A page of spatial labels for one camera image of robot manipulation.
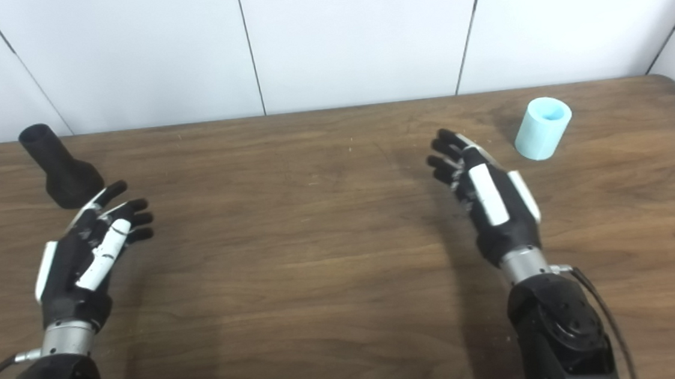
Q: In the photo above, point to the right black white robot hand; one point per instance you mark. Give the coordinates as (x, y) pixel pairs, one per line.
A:
(506, 224)

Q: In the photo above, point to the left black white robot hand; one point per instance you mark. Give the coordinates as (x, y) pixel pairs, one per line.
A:
(69, 265)

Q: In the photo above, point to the black funnel-shaped nozzle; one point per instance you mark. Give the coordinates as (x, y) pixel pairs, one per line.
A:
(65, 175)

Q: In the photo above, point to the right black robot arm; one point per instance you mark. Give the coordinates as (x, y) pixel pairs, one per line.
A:
(562, 328)

